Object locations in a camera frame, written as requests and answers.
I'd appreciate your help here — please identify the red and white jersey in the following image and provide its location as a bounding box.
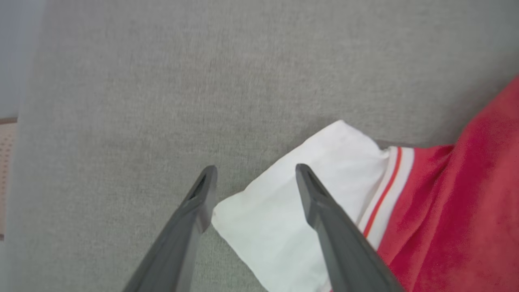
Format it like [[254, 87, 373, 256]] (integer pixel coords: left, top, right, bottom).
[[212, 75, 519, 292]]

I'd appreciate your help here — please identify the grey fabric sofa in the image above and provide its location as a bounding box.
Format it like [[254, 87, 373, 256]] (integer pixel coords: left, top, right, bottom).
[[0, 0, 519, 292]]

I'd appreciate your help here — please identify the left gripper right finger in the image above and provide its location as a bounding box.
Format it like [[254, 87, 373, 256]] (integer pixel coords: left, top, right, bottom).
[[295, 164, 406, 292]]

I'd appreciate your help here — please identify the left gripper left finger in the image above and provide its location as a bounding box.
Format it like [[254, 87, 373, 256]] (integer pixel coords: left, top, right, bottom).
[[123, 165, 218, 292]]

